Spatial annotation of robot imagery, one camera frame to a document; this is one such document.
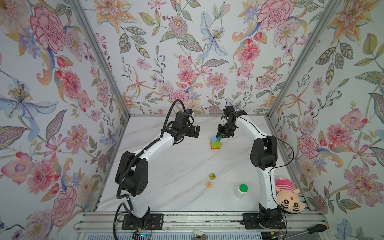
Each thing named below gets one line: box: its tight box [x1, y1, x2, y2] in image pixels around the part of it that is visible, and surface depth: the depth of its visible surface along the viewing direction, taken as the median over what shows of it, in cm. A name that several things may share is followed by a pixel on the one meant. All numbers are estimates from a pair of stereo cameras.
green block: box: [210, 140, 222, 149], surface depth 103 cm
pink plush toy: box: [275, 176, 306, 214], surface depth 78 cm
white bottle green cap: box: [234, 183, 249, 199], surface depth 77 cm
